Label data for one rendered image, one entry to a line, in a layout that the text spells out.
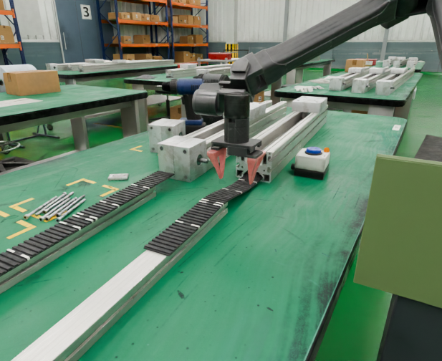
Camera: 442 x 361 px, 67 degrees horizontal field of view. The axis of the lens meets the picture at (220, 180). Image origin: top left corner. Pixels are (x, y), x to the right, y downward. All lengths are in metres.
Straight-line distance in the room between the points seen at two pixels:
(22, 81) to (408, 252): 2.60
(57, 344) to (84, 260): 0.21
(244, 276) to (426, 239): 0.26
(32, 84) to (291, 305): 2.53
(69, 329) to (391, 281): 0.44
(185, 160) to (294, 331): 0.54
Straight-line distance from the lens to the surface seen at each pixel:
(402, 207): 0.51
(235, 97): 0.73
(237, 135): 0.74
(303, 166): 0.94
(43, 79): 2.85
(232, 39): 12.20
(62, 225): 0.68
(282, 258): 0.60
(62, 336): 0.46
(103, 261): 0.62
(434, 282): 0.56
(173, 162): 0.90
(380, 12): 0.86
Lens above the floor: 1.12
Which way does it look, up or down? 22 degrees down
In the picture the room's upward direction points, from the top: straight up
